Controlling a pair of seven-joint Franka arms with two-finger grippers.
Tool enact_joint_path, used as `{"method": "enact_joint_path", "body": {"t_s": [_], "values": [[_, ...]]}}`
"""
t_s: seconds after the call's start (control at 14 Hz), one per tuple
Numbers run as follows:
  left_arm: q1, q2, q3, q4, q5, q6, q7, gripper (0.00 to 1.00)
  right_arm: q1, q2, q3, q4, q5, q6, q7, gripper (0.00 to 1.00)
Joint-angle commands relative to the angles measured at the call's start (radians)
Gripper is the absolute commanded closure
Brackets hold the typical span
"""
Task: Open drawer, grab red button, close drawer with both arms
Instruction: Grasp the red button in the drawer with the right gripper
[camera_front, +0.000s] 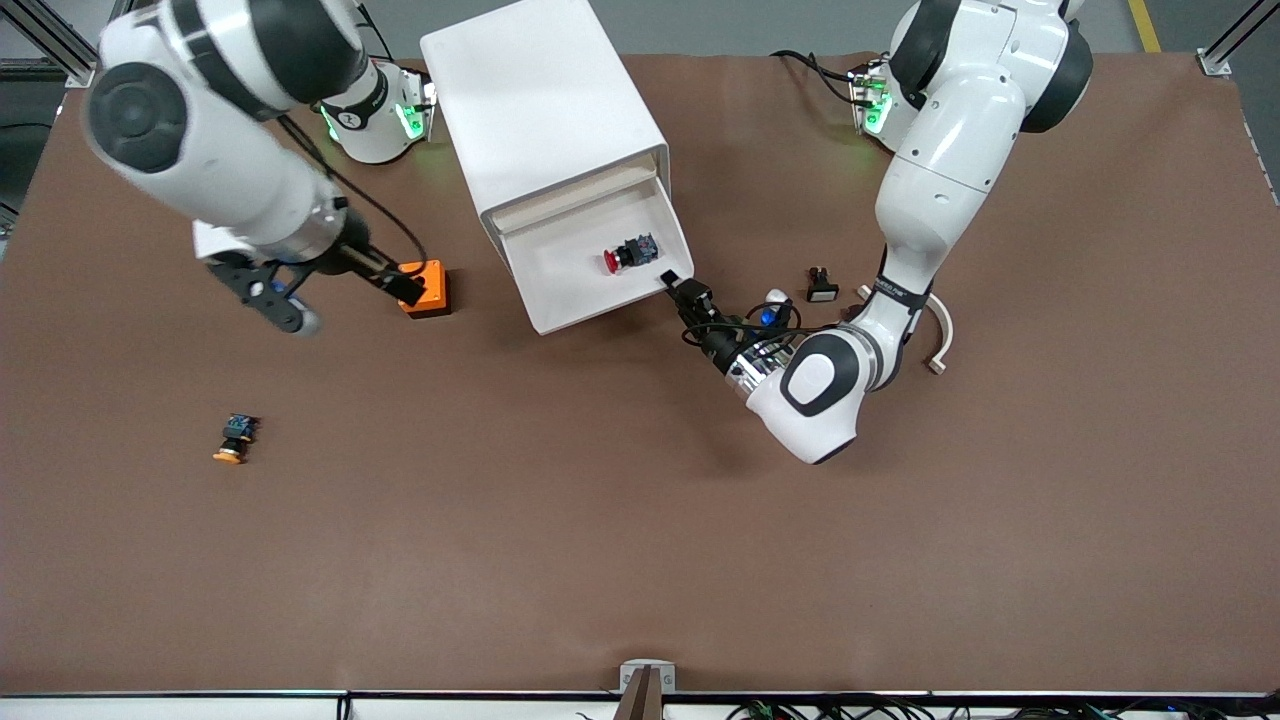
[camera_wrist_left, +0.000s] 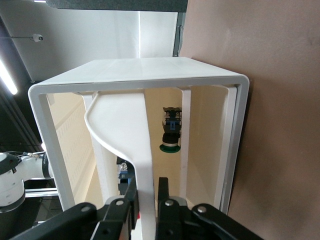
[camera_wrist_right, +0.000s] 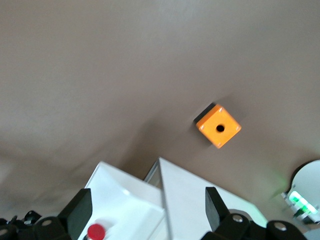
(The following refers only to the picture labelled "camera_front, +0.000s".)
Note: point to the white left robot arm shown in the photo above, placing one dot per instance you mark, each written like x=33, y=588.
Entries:
x=950, y=170

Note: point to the white drawer cabinet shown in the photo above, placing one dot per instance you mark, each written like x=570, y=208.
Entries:
x=530, y=100

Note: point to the aluminium frame post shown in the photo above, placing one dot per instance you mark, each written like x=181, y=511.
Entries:
x=1215, y=65
x=60, y=55

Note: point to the black switch with white face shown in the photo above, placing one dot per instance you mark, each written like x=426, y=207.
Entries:
x=822, y=290

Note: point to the white curved bracket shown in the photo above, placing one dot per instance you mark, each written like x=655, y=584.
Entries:
x=945, y=335

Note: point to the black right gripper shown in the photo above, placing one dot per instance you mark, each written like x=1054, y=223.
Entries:
x=352, y=255

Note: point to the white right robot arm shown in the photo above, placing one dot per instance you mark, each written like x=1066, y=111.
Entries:
x=200, y=150

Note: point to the red push button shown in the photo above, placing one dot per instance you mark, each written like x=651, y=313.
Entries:
x=625, y=257

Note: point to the orange box with hole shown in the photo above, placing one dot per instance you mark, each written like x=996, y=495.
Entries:
x=432, y=292

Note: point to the yellow push button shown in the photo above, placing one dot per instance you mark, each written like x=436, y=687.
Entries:
x=236, y=432

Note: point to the white table edge rail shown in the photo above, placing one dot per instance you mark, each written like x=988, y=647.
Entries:
x=200, y=708

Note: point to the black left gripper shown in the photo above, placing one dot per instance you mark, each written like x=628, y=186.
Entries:
x=716, y=343

